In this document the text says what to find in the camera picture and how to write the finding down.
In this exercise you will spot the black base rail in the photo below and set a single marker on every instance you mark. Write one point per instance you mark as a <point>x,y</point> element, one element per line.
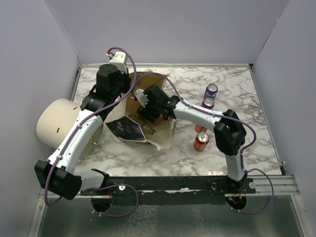
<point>162,198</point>

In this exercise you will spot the clear glass bottle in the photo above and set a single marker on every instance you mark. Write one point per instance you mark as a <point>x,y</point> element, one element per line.
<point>145,125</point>

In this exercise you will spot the purple fanta can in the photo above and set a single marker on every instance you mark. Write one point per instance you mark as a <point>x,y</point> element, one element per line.
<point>208,103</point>

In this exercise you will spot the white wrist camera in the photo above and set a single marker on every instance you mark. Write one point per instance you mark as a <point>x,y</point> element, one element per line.
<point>139,96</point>
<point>119,60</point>

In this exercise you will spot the red cola can four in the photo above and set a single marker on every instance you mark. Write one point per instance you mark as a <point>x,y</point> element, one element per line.
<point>200,128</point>

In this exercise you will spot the red cola can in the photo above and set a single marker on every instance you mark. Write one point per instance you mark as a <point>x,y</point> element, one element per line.
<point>201,141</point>

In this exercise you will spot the purple fanta can two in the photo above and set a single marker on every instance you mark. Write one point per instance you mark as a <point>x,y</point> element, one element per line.
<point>211,91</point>

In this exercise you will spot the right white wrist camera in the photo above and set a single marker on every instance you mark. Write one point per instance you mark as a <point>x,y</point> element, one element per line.
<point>139,96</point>

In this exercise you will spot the beige canvas tote bag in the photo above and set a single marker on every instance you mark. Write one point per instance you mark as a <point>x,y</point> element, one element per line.
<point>124,122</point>

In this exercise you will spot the cream cylindrical container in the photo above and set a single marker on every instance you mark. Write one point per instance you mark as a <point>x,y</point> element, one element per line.
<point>68,129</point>

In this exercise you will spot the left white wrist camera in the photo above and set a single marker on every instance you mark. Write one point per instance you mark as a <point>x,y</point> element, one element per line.
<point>119,60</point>

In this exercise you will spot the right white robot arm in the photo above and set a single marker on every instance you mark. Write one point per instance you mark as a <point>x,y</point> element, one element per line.
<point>228,131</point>

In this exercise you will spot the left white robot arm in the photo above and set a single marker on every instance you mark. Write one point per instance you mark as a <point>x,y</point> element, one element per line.
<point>57,173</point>

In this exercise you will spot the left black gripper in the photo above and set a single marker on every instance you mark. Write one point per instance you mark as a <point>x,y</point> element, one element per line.
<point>126,76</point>

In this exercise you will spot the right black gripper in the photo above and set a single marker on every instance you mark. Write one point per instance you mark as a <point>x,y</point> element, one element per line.
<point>143,112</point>

